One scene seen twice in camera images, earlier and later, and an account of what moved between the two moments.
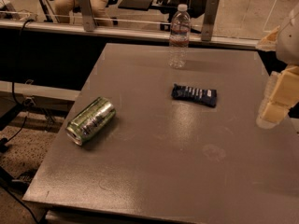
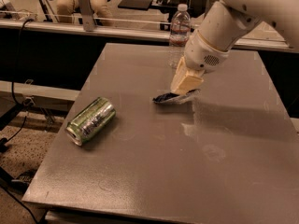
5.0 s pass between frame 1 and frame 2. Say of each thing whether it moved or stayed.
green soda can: stayed
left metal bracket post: stayed
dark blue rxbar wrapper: moved
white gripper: moved
